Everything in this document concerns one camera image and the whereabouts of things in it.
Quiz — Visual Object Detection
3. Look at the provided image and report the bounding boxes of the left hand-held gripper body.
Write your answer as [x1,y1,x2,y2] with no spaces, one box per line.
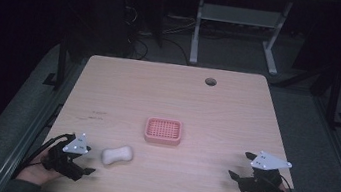
[40,127,94,183]

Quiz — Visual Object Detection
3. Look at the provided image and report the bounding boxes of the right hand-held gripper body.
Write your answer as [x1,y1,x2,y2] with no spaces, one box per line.
[237,148,294,192]

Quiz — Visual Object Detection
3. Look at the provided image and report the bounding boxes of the person's left hand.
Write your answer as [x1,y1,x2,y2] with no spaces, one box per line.
[15,145,67,190]

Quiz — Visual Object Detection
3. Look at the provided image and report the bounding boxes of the white bone-shaped soap bar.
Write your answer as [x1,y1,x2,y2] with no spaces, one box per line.
[99,141,136,169]

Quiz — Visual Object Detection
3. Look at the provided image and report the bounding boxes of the pink soap dish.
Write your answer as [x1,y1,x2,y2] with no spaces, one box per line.
[142,115,185,148]

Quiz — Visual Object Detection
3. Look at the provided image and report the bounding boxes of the black metal stand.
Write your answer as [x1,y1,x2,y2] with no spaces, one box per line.
[321,66,341,132]

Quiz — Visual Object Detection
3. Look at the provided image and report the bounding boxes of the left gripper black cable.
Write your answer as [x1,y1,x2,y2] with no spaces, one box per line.
[10,126,76,188]

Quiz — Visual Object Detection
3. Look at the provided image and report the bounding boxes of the bundle of floor cables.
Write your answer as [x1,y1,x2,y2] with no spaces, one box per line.
[115,0,201,68]

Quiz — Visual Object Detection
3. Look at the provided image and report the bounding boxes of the white metal desk frame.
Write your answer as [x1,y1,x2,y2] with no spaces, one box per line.
[187,0,295,78]

